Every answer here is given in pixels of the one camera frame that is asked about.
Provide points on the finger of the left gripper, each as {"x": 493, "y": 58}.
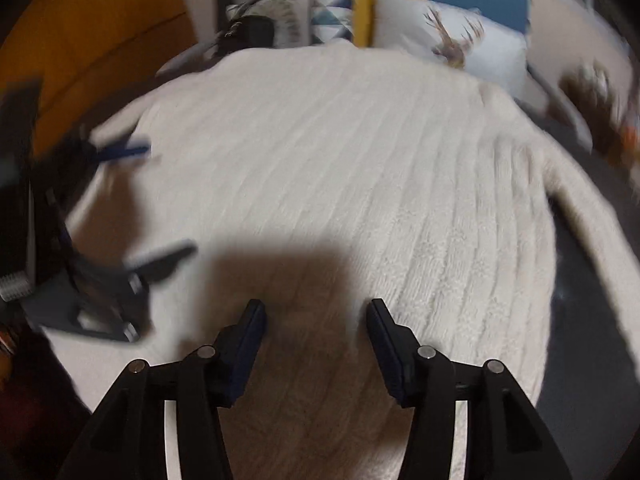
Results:
{"x": 124, "y": 146}
{"x": 161, "y": 265}

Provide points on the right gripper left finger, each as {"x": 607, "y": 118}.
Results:
{"x": 236, "y": 348}

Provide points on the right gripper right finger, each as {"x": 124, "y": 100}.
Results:
{"x": 395, "y": 348}

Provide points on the cream knitted sweater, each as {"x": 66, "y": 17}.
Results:
{"x": 315, "y": 179}

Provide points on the wooden wardrobe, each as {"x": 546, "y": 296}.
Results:
{"x": 86, "y": 50}

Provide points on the black handbag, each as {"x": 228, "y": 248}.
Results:
{"x": 246, "y": 32}

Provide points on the triangle pattern pillow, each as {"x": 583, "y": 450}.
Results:
{"x": 302, "y": 23}

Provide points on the wooden side table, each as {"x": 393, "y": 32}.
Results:
{"x": 612, "y": 121}

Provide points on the white deer print pillow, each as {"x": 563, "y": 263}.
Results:
{"x": 460, "y": 39}

